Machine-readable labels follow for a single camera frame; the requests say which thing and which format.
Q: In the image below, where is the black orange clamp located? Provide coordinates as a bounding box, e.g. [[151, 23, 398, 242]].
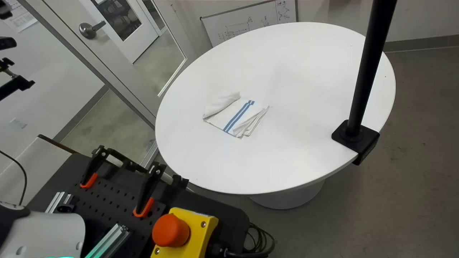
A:
[[79, 145, 124, 191], [132, 162, 165, 219]]

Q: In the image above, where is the left black orange clamp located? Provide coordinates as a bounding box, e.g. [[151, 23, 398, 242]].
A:
[[79, 145, 124, 191]]

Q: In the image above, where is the black cable bundle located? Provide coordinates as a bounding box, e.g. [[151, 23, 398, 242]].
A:
[[217, 224, 277, 258]]

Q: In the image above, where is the white door with handle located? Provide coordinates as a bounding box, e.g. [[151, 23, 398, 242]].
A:
[[79, 0, 160, 63]]

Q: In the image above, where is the black vertical pole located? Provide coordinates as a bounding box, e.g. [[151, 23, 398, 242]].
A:
[[346, 0, 399, 138]]

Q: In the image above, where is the black pole clamp base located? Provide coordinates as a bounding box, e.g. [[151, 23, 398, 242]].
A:
[[332, 121, 380, 165]]

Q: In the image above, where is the black perforated mounting board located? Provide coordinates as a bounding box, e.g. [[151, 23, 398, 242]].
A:
[[29, 154, 250, 258]]

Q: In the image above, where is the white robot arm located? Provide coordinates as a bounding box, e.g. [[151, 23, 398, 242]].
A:
[[0, 202, 86, 258]]

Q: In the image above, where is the round white table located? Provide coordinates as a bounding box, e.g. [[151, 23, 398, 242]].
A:
[[154, 22, 398, 211]]

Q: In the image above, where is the right black orange clamp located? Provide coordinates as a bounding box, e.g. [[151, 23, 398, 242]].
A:
[[132, 162, 165, 219]]

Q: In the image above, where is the yellow emergency stop box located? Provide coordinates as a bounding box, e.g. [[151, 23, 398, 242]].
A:
[[151, 208, 220, 258]]

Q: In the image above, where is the aluminium extrusion rail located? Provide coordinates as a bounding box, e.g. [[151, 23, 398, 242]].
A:
[[85, 224, 131, 258]]

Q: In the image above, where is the white cloth with blue stripe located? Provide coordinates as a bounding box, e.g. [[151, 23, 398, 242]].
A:
[[203, 93, 270, 138]]

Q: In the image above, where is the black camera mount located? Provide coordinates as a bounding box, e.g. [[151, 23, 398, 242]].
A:
[[0, 57, 35, 100]]

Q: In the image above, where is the leaning whiteboard with drawings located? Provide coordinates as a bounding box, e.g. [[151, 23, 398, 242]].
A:
[[201, 0, 297, 46]]

